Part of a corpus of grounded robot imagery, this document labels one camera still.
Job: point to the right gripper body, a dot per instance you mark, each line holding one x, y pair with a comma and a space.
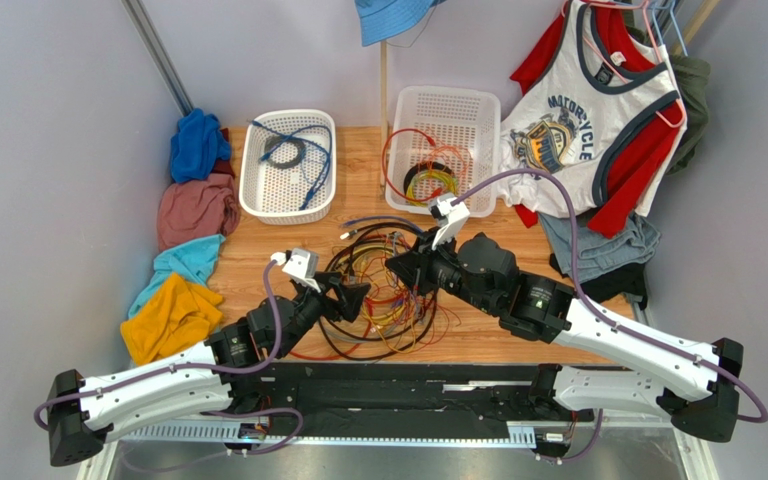
422, 263

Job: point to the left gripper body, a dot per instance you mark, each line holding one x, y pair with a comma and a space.
335, 308

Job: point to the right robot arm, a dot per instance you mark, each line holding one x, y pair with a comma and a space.
695, 385

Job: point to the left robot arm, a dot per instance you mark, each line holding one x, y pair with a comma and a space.
83, 414

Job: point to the right white basket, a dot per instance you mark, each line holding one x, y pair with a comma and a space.
444, 140

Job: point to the white basket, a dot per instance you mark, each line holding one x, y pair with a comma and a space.
444, 140
288, 170

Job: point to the left white basket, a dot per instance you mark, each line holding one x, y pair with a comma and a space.
288, 170

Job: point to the teal cloth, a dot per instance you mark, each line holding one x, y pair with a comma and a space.
195, 261

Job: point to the yellow cloth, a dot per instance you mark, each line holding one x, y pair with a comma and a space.
179, 315

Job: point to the pink cloth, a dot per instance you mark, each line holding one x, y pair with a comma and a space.
196, 209

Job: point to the folded blue jeans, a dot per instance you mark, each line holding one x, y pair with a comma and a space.
597, 255

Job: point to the white motorcycle tank top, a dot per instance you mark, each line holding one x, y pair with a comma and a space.
599, 118

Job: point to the black garment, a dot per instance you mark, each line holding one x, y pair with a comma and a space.
602, 285

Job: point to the blue cloth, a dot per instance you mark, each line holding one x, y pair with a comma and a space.
196, 147

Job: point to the blue bucket hat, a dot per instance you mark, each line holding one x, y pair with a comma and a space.
381, 20

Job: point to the green garment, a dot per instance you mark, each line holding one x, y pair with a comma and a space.
692, 77

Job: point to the aluminium corner profile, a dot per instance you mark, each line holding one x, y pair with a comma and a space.
151, 39

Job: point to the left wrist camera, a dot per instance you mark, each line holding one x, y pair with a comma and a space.
300, 265

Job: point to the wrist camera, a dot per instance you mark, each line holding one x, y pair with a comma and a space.
300, 265
450, 214

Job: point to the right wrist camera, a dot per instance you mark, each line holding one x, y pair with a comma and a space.
450, 214

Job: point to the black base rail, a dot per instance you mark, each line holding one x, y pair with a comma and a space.
392, 400

